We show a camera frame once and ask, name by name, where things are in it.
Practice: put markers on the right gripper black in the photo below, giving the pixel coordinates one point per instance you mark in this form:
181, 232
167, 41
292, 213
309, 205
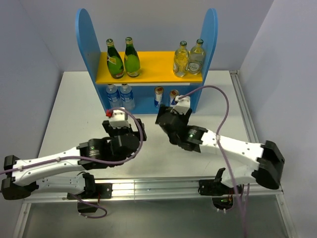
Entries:
185, 118

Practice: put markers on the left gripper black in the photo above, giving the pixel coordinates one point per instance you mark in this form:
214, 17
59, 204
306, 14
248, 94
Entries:
112, 131

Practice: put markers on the red bull can back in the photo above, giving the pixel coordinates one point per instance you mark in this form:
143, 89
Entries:
172, 97

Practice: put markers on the silver can front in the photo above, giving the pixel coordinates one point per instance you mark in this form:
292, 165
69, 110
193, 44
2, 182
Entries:
158, 97

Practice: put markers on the water bottle blue label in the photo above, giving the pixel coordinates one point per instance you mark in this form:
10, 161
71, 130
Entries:
127, 97
113, 96

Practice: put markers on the green glass bottle back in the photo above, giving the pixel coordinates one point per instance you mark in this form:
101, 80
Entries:
114, 61

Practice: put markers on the green glass bottle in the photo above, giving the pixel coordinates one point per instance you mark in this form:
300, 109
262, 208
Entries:
114, 61
131, 59

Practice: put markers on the green glass bottle front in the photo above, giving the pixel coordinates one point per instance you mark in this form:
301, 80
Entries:
131, 59

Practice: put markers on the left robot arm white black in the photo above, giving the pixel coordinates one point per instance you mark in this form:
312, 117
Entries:
67, 171

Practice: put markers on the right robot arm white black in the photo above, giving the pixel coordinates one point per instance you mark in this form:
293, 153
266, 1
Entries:
261, 163

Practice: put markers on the blue and yellow wooden shelf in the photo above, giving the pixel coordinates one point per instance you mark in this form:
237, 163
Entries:
156, 67

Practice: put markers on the yellow drink glass bottle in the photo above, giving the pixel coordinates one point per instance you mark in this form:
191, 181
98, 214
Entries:
181, 59

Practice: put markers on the clear drink glass bottle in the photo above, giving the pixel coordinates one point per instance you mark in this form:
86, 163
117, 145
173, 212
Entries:
197, 57

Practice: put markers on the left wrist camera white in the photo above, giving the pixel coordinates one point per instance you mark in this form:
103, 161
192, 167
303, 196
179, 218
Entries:
117, 118

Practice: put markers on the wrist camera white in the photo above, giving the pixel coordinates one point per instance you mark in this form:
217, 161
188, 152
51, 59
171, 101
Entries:
117, 118
181, 104

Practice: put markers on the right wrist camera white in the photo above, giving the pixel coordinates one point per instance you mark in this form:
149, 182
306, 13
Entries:
181, 104

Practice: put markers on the aluminium rail frame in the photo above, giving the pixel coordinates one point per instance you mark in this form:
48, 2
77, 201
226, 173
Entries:
156, 197

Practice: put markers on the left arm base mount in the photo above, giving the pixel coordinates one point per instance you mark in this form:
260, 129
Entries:
88, 201

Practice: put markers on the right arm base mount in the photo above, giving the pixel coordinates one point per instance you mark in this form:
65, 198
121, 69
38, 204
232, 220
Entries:
221, 195

